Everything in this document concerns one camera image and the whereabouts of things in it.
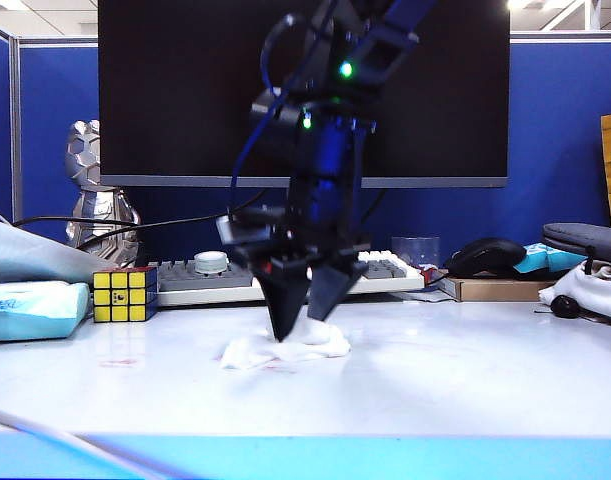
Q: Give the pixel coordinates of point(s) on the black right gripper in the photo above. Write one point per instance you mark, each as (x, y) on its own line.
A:
(330, 245)

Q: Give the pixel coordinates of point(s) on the white wet wipe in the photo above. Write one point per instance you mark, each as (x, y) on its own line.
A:
(315, 345)

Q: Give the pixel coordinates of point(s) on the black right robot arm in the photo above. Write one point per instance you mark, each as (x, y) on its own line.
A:
(330, 150)

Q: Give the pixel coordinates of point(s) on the light blue wet wipes pack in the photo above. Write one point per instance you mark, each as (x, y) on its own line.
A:
(30, 310)

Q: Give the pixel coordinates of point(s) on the clear tape roll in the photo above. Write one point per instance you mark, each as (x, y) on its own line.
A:
(211, 261)

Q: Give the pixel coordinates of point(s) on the white and grey keyboard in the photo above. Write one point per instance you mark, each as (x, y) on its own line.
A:
(205, 282)

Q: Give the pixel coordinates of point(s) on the clear glass cup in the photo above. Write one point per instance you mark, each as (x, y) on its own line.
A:
(415, 250)

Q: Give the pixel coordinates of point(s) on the black computer mouse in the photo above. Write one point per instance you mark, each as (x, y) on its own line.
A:
(487, 255)

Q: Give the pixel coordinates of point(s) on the flat brown cardboard box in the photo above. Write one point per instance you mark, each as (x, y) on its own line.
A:
(495, 291)

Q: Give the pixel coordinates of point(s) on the Rubik's cube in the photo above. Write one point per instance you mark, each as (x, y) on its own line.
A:
(120, 298)

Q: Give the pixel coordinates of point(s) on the black computer monitor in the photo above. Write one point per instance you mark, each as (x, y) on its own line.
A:
(185, 100)

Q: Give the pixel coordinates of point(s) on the teal and white packet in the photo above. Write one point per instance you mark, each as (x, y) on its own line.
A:
(542, 257)

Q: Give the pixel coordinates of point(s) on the silver faceted figurine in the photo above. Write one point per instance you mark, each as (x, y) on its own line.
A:
(85, 150)

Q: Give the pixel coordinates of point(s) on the grey zip pouch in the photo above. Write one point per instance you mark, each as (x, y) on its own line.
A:
(585, 237)

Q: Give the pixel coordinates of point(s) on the white leaf-shaped plate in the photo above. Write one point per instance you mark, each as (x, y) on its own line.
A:
(25, 255)

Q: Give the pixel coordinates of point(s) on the white cloth bag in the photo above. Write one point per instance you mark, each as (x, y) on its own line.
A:
(597, 285)

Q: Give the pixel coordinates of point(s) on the wide blue office partition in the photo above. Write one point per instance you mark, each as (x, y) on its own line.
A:
(555, 125)

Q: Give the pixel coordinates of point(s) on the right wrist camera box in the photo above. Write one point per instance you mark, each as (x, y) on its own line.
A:
(245, 230)

